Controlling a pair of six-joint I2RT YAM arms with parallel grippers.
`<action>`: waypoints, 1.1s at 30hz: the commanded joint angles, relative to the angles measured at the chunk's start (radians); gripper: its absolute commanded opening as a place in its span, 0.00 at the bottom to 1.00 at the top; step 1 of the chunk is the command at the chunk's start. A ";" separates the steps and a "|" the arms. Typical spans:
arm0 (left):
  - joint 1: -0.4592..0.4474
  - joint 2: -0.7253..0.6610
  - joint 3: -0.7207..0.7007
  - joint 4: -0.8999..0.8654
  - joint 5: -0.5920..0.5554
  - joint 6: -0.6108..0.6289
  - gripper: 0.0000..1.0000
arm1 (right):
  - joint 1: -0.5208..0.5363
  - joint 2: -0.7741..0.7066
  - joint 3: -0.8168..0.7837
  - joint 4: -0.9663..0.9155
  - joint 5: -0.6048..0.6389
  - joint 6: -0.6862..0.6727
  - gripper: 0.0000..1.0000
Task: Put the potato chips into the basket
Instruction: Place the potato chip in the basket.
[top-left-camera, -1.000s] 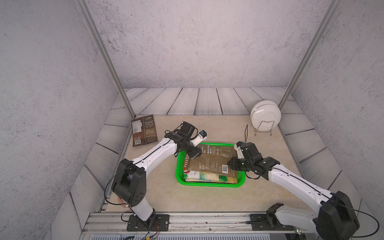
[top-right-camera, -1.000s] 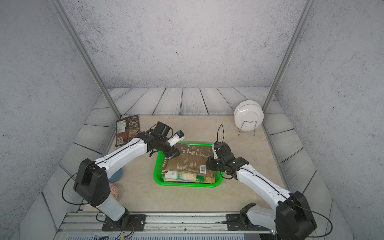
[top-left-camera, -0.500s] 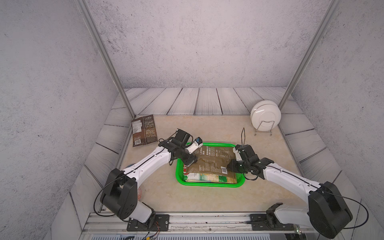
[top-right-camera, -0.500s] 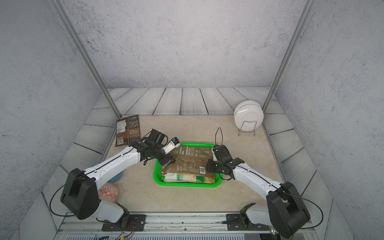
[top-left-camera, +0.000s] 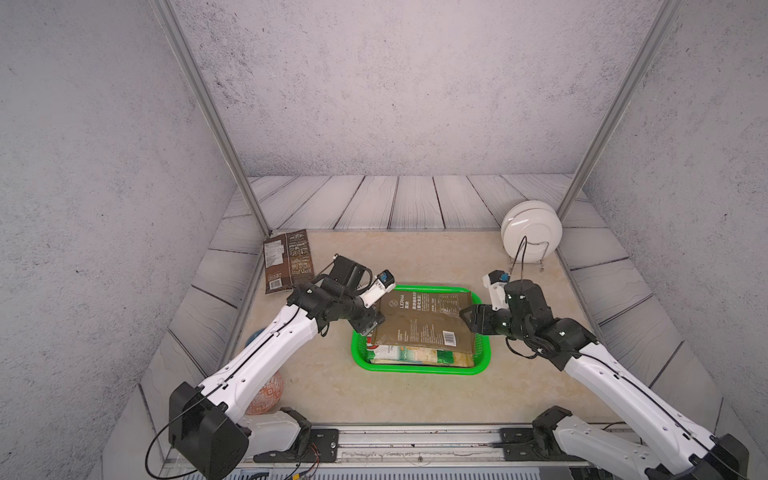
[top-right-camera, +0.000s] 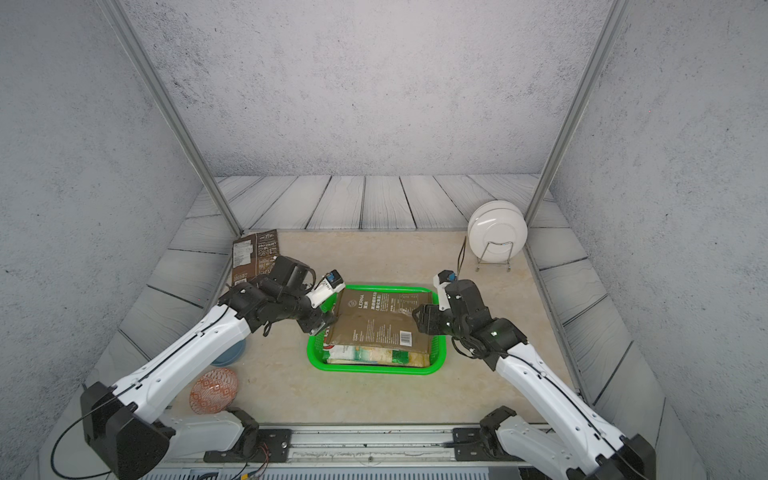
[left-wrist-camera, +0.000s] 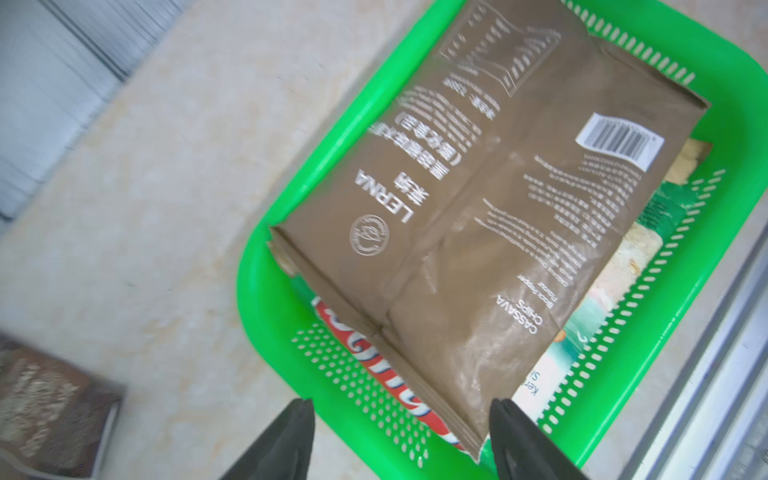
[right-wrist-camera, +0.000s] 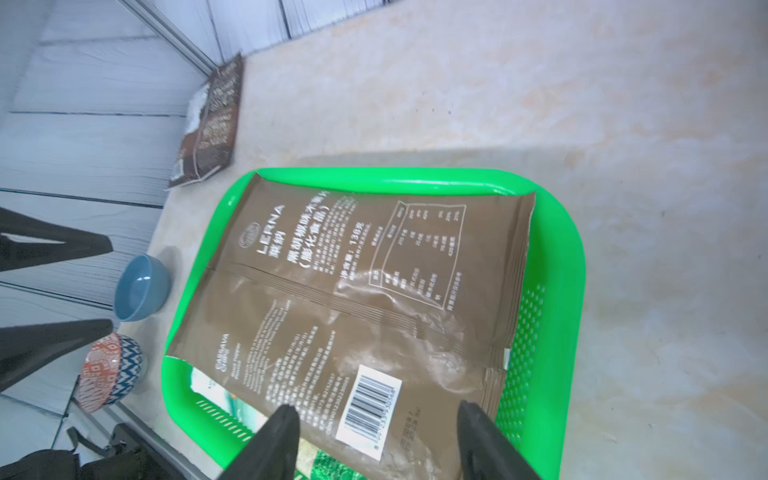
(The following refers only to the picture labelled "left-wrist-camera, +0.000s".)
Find brown Lerna cassava bag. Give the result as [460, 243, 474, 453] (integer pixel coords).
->
[270, 1, 709, 457]

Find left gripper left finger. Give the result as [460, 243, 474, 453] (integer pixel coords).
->
[221, 398, 316, 480]

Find green Chuba cassava chips bag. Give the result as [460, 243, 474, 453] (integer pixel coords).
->
[290, 179, 703, 463]

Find dark brown snack bag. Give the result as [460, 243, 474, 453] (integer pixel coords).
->
[1, 335, 125, 479]

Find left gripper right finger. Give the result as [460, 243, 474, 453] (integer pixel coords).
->
[489, 399, 587, 480]

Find green plastic mesh basket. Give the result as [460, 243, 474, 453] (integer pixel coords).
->
[236, 1, 767, 479]

